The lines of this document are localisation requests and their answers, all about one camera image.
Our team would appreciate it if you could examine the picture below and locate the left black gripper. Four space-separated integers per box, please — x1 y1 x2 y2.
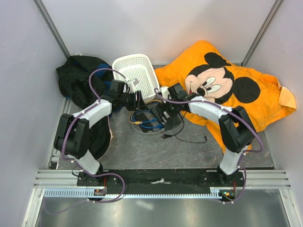
118 91 149 111

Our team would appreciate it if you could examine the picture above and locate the black network switch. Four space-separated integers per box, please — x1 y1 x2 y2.
151 103 181 131

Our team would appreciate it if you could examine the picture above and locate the yellow ethernet cable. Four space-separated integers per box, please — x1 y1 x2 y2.
128 99 164 125

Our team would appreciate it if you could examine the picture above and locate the blue ethernet cable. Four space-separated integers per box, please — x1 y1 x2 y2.
131 111 166 132

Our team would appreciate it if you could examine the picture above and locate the black power cable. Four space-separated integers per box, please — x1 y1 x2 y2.
160 111 208 144

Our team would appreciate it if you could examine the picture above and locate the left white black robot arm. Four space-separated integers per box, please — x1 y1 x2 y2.
54 79 147 186

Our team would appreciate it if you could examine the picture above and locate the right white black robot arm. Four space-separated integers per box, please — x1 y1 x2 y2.
156 83 257 186

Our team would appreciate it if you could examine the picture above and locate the black power adapter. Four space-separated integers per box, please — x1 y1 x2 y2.
133 111 159 133

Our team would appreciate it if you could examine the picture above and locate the white plastic basket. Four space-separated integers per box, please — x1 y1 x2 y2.
112 54 160 103

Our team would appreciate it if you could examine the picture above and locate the orange Mickey Mouse pillowcase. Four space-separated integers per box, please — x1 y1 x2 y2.
154 40 297 157

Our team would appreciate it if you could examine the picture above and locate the black round hat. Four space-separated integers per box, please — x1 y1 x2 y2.
89 116 112 160

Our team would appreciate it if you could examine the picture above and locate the black blue jacket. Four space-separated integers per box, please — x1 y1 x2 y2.
56 55 114 109

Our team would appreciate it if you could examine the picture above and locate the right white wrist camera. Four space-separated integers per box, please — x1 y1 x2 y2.
158 86 170 99

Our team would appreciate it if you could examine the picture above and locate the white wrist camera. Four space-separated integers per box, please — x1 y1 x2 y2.
158 86 170 99
125 79 139 93

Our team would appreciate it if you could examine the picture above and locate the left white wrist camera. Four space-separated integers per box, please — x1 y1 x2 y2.
125 79 139 93

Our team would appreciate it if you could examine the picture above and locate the grey ethernet cable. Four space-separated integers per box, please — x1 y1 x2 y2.
131 122 164 135

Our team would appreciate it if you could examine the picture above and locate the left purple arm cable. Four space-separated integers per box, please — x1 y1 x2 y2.
44 68 128 215

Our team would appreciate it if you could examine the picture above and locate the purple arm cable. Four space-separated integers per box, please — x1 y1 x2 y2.
44 68 128 215
154 87 264 205

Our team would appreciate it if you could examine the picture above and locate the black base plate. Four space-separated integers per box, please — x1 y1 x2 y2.
77 168 245 194

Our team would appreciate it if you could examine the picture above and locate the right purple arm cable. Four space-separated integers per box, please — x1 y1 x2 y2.
154 87 264 205

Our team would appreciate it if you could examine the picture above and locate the grey slotted cable duct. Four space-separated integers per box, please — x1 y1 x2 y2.
44 188 222 199

